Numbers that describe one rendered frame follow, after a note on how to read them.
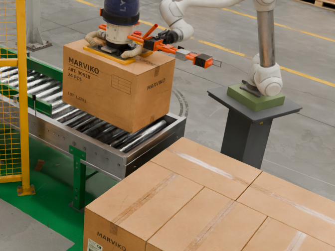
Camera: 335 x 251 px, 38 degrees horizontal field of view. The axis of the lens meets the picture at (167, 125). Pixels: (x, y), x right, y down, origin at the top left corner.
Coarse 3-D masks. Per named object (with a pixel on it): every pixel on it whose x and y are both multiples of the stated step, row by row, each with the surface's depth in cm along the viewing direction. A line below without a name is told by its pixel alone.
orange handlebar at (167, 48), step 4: (100, 24) 307; (104, 24) 308; (136, 24) 320; (100, 28) 305; (104, 28) 303; (128, 36) 295; (132, 36) 295; (140, 36) 296; (136, 40) 293; (140, 40) 292; (160, 44) 290; (164, 44) 289; (168, 44) 289; (160, 48) 286; (164, 48) 284; (168, 48) 283; (172, 48) 286; (176, 48) 286; (168, 52) 284; (172, 52) 282; (188, 56) 277; (192, 56) 280; (192, 60) 277; (208, 64) 272
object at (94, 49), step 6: (84, 48) 303; (90, 48) 302; (96, 48) 302; (102, 54) 297; (108, 54) 296; (114, 54) 297; (120, 54) 298; (114, 60) 293; (120, 60) 291; (126, 60) 292; (132, 60) 294
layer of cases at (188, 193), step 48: (192, 144) 323; (144, 192) 271; (192, 192) 277; (240, 192) 282; (288, 192) 288; (96, 240) 259; (144, 240) 238; (192, 240) 242; (240, 240) 246; (288, 240) 250
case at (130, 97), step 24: (72, 48) 303; (72, 72) 310; (96, 72) 298; (120, 72) 287; (144, 72) 284; (168, 72) 308; (72, 96) 318; (96, 96) 305; (120, 96) 294; (144, 96) 294; (168, 96) 320; (120, 120) 301; (144, 120) 305
